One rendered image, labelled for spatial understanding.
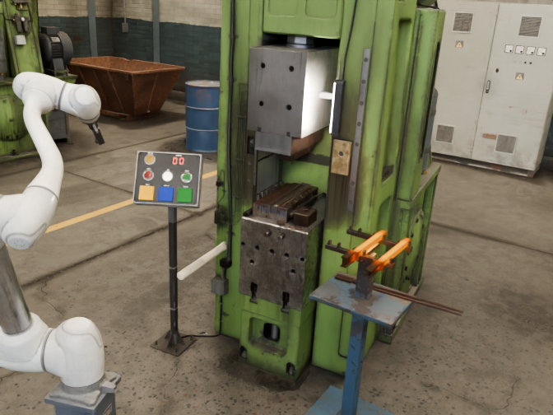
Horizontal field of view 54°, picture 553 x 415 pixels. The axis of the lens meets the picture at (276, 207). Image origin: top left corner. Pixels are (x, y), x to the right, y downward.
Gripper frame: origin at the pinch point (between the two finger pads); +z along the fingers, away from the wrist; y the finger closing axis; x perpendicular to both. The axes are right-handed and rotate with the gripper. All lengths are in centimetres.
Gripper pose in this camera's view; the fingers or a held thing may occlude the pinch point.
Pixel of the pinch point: (90, 127)
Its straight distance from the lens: 243.0
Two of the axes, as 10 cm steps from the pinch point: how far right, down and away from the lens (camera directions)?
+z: -2.6, 1.3, 9.6
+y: -4.8, -8.8, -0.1
